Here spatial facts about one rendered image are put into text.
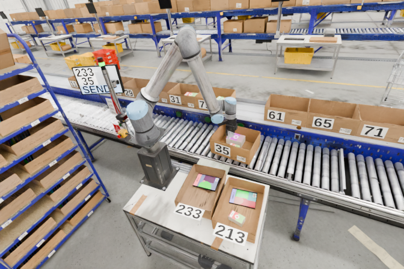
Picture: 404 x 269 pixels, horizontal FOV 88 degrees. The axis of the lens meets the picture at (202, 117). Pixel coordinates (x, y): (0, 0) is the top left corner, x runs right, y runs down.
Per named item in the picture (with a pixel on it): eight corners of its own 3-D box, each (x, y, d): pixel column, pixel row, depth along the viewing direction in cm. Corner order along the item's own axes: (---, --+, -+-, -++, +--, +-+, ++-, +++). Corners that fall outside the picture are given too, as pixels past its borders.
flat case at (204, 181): (215, 191, 162) (214, 190, 161) (192, 186, 169) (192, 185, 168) (220, 178, 172) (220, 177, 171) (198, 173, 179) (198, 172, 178)
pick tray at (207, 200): (175, 209, 155) (173, 201, 149) (195, 171, 184) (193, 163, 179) (211, 220, 145) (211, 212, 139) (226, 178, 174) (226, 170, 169)
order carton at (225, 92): (196, 109, 248) (194, 96, 239) (206, 98, 269) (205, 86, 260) (227, 114, 231) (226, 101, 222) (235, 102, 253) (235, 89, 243)
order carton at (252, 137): (210, 152, 202) (208, 139, 193) (223, 135, 223) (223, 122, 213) (249, 165, 184) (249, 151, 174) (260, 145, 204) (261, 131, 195)
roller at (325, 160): (320, 193, 159) (321, 189, 157) (322, 149, 197) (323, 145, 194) (327, 195, 157) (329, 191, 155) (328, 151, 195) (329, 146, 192)
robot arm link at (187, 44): (192, 32, 113) (226, 122, 152) (192, 26, 123) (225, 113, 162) (172, 39, 115) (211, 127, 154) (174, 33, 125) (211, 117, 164)
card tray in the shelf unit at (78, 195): (64, 215, 207) (59, 209, 201) (47, 205, 220) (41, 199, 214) (97, 184, 236) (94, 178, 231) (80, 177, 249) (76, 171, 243)
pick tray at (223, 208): (211, 229, 140) (210, 220, 135) (228, 184, 169) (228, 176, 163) (254, 244, 129) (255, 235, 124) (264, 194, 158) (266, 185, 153)
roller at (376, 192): (384, 210, 143) (375, 209, 146) (373, 159, 180) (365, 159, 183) (383, 205, 141) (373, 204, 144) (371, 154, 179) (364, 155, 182)
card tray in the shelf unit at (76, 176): (54, 202, 197) (48, 196, 191) (37, 191, 210) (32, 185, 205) (91, 172, 225) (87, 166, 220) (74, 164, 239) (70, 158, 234)
